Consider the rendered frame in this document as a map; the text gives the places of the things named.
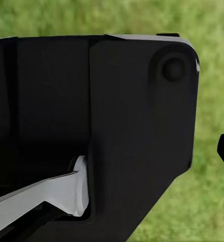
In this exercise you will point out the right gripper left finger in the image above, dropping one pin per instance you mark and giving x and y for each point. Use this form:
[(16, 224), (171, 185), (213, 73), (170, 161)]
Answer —
[(8, 151)]

